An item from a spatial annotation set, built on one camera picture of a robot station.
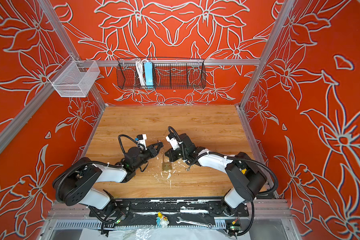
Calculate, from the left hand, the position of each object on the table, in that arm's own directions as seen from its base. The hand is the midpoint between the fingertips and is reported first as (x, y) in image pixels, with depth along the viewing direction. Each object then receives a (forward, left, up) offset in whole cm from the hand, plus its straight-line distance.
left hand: (162, 143), depth 83 cm
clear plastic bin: (+33, +59, +19) cm, 70 cm away
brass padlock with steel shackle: (-8, -3, -12) cm, 15 cm away
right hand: (-4, -1, -4) cm, 6 cm away
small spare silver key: (-10, -16, -12) cm, 22 cm away
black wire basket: (+44, +5, +18) cm, 48 cm away
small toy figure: (-36, -4, -9) cm, 37 cm away
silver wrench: (-36, -26, -13) cm, 46 cm away
